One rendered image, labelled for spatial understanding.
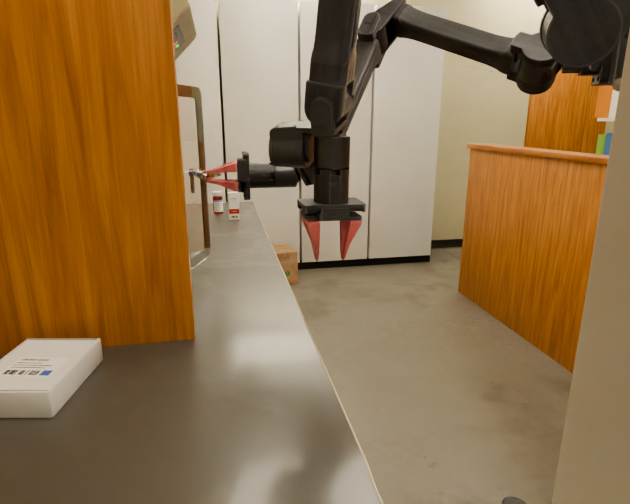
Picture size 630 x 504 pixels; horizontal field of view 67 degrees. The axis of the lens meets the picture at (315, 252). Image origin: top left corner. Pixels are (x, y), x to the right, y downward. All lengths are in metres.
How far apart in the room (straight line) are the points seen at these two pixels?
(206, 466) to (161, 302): 0.35
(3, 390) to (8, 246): 0.24
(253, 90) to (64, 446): 3.54
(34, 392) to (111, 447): 0.14
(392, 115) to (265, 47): 1.18
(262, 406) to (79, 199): 0.44
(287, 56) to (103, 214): 3.34
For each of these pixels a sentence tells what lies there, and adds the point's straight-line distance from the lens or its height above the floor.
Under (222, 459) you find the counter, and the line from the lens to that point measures 0.62.
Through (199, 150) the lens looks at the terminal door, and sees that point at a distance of 1.16.
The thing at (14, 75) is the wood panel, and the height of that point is 1.38.
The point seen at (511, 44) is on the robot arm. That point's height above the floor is 1.47.
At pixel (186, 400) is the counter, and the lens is 0.73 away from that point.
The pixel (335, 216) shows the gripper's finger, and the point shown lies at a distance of 0.76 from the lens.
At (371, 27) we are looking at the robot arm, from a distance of 1.23.
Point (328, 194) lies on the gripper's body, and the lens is 0.76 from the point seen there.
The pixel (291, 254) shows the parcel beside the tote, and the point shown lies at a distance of 3.84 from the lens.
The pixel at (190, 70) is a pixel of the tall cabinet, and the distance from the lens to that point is 4.02.
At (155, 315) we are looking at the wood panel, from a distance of 0.89.
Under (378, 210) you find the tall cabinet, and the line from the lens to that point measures 4.31.
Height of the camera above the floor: 1.32
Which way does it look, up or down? 16 degrees down
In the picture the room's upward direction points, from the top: straight up
